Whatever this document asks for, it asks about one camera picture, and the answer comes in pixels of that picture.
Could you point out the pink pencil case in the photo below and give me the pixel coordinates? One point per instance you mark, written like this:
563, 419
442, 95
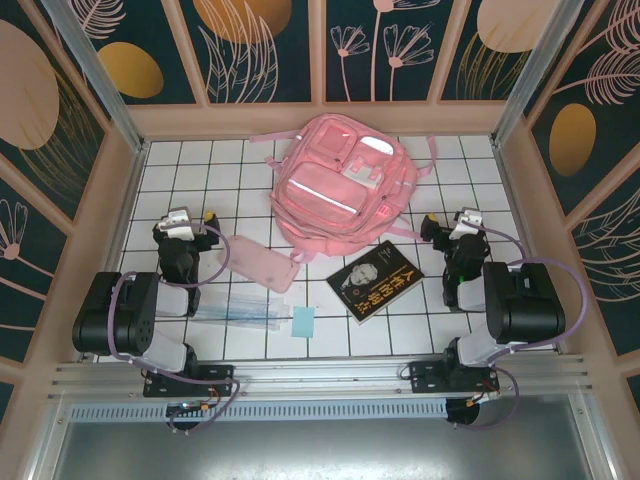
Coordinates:
255, 262

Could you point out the black portrait cover book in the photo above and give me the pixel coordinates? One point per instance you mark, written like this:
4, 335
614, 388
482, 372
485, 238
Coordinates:
375, 285

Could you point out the clear plastic ruler pouch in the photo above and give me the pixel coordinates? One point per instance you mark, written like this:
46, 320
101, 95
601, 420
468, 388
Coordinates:
245, 312

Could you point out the pink backpack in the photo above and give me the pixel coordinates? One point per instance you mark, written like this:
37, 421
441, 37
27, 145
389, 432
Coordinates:
320, 200

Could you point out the light blue notepad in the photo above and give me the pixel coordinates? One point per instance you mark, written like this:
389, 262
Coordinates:
303, 322

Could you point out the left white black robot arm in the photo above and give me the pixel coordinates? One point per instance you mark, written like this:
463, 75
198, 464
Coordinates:
110, 320

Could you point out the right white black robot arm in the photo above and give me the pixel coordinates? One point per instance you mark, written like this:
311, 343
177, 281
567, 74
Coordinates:
525, 310

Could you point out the small circuit board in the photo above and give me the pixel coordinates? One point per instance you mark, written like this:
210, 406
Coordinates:
187, 407

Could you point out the grey metal sheet panel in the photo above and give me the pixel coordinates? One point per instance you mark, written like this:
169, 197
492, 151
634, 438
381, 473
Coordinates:
320, 455

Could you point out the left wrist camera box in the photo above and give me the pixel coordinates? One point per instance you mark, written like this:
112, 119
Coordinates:
176, 223

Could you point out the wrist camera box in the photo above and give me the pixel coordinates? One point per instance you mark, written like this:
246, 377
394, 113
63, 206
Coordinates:
176, 223
466, 222

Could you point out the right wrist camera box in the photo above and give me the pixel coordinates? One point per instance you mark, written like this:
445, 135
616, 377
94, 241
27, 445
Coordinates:
466, 222

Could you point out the metal table side rail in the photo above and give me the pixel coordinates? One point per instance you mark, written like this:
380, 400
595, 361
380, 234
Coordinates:
116, 250

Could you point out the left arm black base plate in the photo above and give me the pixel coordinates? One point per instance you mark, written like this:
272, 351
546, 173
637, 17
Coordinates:
215, 375

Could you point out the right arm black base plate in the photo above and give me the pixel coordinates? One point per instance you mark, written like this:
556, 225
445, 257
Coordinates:
425, 375

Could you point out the aluminium front rail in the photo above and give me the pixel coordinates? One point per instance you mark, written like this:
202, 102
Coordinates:
320, 375

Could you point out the aluminium frame post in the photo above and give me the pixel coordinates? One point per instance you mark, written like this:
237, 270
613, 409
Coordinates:
537, 75
95, 75

